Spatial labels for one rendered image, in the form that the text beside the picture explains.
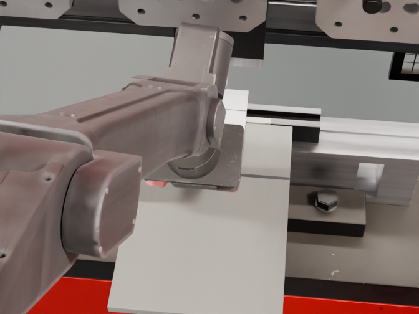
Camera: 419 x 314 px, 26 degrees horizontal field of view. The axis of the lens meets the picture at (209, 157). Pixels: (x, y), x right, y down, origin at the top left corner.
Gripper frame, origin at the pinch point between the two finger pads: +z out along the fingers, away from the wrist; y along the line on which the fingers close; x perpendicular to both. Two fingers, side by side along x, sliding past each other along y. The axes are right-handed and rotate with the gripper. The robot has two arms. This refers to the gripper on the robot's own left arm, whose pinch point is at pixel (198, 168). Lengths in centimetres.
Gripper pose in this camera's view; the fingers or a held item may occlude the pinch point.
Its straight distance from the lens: 102.2
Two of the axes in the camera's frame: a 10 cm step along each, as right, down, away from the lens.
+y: -9.9, -0.8, 0.7
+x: -0.9, 9.8, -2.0
